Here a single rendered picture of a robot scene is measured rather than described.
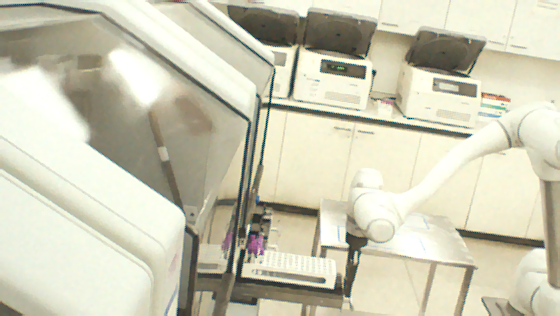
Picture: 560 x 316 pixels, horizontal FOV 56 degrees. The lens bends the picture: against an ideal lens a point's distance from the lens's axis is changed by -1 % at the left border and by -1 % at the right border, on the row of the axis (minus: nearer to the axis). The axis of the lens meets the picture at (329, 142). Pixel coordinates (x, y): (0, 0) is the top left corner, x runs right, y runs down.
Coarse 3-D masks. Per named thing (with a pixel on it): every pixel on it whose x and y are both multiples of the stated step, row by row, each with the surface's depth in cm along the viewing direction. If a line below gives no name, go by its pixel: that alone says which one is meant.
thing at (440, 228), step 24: (336, 216) 223; (408, 216) 236; (432, 216) 241; (336, 240) 201; (408, 240) 212; (432, 240) 216; (456, 240) 220; (432, 264) 248; (456, 264) 200; (312, 312) 205; (336, 312) 250; (360, 312) 253; (456, 312) 207
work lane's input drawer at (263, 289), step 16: (240, 272) 169; (336, 272) 179; (240, 288) 166; (256, 288) 166; (272, 288) 166; (288, 288) 167; (304, 288) 168; (320, 288) 168; (336, 288) 169; (304, 304) 168; (320, 304) 168; (336, 304) 168; (352, 304) 173
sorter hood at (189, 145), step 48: (0, 48) 72; (48, 48) 82; (96, 48) 96; (144, 48) 115; (48, 96) 70; (96, 96) 80; (144, 96) 92; (192, 96) 110; (96, 144) 68; (144, 144) 77; (192, 144) 89; (240, 144) 108; (192, 192) 75; (240, 192) 126; (192, 240) 66; (192, 288) 68
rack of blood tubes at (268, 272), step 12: (264, 252) 175; (276, 252) 175; (252, 264) 166; (264, 264) 167; (276, 264) 168; (288, 264) 169; (300, 264) 171; (312, 264) 172; (324, 264) 173; (252, 276) 167; (264, 276) 167; (276, 276) 170; (288, 276) 173; (300, 276) 174; (312, 276) 175; (324, 276) 167
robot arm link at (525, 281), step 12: (540, 252) 185; (528, 264) 182; (540, 264) 180; (516, 276) 187; (528, 276) 181; (540, 276) 178; (516, 288) 186; (528, 288) 179; (516, 300) 186; (528, 300) 179; (528, 312) 183
